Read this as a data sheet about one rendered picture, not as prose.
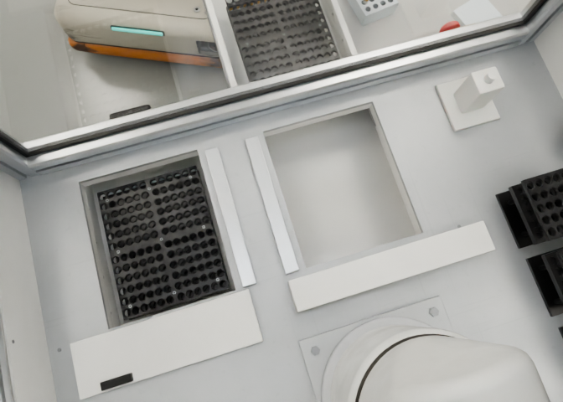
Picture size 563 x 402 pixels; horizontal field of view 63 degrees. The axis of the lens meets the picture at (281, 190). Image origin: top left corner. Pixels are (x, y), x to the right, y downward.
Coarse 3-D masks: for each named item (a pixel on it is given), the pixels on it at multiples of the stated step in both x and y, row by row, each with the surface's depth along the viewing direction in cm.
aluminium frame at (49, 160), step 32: (544, 0) 74; (512, 32) 80; (384, 64) 78; (416, 64) 79; (256, 96) 76; (288, 96) 76; (320, 96) 79; (128, 128) 73; (160, 128) 74; (192, 128) 77; (0, 160) 69; (32, 160) 72; (64, 160) 73; (0, 320) 60; (0, 352) 58; (0, 384) 57
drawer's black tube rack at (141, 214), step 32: (128, 192) 83; (160, 192) 80; (192, 192) 84; (128, 224) 79; (160, 224) 79; (192, 224) 82; (128, 256) 77; (160, 256) 80; (192, 256) 78; (128, 288) 77; (160, 288) 79; (192, 288) 76; (224, 288) 76
